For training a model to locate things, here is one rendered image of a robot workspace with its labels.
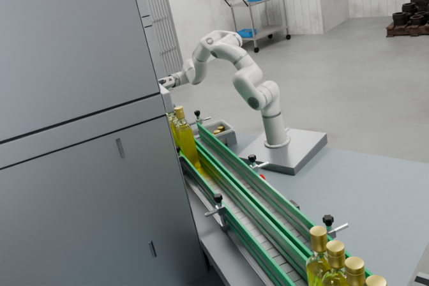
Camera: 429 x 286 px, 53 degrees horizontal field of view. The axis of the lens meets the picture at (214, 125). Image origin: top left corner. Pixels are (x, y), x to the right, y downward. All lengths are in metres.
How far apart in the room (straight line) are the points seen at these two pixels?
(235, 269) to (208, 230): 0.21
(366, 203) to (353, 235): 0.19
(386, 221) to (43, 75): 1.20
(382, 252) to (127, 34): 1.02
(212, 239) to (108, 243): 0.33
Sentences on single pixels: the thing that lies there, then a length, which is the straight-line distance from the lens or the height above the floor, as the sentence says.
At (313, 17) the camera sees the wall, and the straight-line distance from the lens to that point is 7.48.
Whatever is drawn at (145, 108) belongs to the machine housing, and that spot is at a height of 1.37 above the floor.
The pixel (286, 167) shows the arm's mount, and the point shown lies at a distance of 1.92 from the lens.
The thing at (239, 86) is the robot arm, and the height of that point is 1.13.
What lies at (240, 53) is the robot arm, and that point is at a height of 1.26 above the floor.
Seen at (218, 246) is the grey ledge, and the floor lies 0.88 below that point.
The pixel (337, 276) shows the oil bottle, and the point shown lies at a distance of 0.94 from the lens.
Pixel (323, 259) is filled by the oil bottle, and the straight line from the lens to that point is 0.97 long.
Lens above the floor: 1.75
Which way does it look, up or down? 23 degrees down
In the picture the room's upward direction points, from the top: 12 degrees counter-clockwise
